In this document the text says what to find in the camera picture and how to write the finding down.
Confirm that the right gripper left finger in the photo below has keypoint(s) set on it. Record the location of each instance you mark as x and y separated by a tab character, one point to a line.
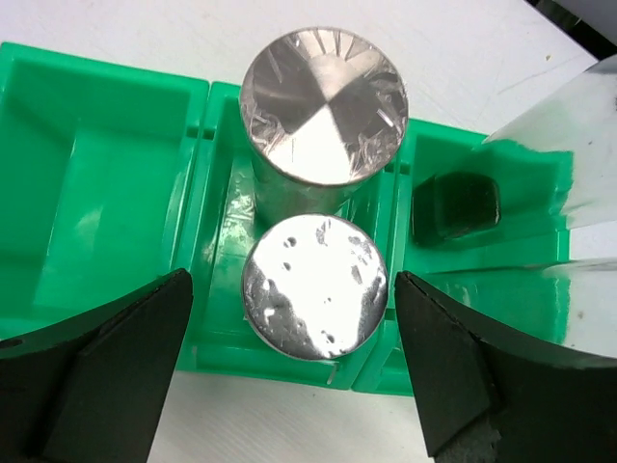
92	387

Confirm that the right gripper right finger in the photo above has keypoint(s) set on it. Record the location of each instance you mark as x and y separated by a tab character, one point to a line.
486	392

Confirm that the blue label silver lid shaker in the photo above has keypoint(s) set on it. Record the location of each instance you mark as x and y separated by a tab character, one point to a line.
315	287

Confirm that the glass bottle with dark bottom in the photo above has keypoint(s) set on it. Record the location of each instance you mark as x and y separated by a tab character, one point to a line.
482	202

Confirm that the jar with silver lid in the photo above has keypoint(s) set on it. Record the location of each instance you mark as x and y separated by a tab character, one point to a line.
325	110

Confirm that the glass bottle gold black pourer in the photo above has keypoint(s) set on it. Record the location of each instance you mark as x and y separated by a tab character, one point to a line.
571	303

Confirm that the green three-compartment bin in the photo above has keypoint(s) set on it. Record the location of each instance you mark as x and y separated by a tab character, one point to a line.
112	176

